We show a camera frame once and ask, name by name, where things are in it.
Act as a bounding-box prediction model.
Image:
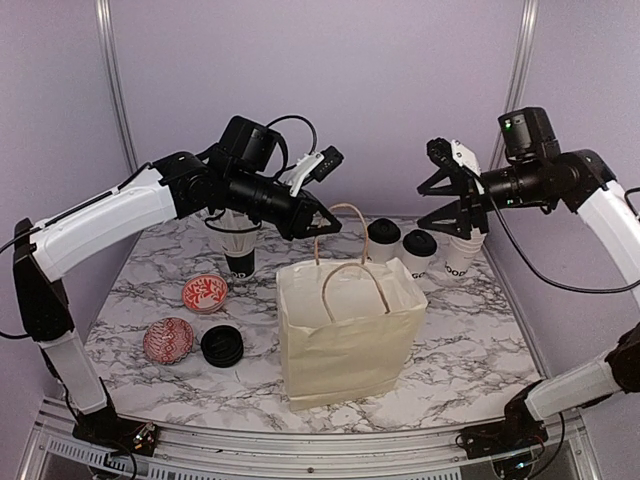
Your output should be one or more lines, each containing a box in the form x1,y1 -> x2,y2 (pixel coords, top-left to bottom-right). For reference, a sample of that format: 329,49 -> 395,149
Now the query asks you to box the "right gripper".
417,158 -> 553,239

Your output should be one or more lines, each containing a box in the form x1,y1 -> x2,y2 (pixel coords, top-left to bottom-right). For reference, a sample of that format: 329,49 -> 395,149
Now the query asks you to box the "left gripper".
225,166 -> 343,240

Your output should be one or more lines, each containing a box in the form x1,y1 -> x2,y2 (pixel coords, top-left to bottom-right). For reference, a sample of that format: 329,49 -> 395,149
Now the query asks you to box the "black cup lid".
367,218 -> 401,245
402,229 -> 438,258

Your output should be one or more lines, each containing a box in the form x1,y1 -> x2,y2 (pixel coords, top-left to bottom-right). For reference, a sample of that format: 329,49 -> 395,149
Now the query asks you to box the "cream paper bag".
275,202 -> 429,414

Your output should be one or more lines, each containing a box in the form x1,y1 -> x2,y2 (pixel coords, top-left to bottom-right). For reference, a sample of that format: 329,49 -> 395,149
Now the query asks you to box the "white paper coffee cup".
367,239 -> 400,264

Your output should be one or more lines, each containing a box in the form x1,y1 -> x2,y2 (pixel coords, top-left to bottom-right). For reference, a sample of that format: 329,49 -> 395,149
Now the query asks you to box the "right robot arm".
417,107 -> 639,448

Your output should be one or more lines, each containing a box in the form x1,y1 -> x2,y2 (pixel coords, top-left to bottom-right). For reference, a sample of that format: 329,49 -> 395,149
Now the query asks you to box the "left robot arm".
10,116 -> 344,445

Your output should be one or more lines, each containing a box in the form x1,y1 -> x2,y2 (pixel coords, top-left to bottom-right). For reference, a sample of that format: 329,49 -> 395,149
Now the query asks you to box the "stack of white cups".
443,230 -> 486,287

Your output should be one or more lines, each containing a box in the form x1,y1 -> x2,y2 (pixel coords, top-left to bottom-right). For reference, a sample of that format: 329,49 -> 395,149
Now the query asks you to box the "black cup with straws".
204,210 -> 263,281

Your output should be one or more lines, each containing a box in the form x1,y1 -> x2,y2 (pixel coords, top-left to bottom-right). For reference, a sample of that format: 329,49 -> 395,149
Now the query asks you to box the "red floral bowl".
181,274 -> 229,314

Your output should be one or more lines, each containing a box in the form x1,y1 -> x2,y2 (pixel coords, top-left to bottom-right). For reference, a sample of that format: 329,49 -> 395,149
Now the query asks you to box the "stack of black lids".
200,325 -> 244,368

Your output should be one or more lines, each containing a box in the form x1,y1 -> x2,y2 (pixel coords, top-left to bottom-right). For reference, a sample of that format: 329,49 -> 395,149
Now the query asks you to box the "red patterned bowl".
143,317 -> 194,365

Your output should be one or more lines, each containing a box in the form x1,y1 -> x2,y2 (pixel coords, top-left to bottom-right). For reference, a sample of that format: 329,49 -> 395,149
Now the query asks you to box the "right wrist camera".
426,137 -> 481,175

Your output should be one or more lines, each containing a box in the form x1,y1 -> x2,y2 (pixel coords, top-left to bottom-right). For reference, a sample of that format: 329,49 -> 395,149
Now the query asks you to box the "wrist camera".
426,137 -> 481,175
279,146 -> 344,197

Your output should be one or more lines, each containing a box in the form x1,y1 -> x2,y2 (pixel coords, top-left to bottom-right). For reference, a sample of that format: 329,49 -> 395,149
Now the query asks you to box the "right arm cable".
489,187 -> 640,296

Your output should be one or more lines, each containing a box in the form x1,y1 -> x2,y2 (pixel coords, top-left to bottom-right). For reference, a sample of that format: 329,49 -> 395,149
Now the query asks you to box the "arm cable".
264,114 -> 321,161
489,187 -> 640,296

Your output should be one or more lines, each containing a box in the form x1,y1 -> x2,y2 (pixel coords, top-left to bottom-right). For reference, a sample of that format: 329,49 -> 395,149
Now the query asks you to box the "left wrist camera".
279,146 -> 344,197

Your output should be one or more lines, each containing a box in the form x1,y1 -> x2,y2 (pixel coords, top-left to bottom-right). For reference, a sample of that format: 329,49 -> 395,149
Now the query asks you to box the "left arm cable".
264,114 -> 321,161

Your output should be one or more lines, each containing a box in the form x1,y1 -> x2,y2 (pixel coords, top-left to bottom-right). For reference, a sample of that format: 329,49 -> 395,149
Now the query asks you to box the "right aluminium post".
487,0 -> 541,171

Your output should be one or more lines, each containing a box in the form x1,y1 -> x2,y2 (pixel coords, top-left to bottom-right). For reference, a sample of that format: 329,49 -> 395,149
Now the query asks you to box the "aluminium post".
95,0 -> 139,173
487,0 -> 541,171

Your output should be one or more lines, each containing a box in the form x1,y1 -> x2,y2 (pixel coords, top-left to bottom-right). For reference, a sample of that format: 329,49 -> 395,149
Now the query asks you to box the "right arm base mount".
455,399 -> 548,459

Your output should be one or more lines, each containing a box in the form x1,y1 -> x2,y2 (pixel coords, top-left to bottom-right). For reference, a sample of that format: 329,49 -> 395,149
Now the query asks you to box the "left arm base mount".
72,381 -> 160,457

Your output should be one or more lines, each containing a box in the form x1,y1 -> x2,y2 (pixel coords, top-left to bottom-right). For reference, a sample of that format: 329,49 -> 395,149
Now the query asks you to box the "left aluminium post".
95,0 -> 139,173

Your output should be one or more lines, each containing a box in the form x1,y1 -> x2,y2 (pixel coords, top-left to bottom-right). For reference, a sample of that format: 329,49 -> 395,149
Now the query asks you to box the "aluminium front rail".
17,399 -> 601,479

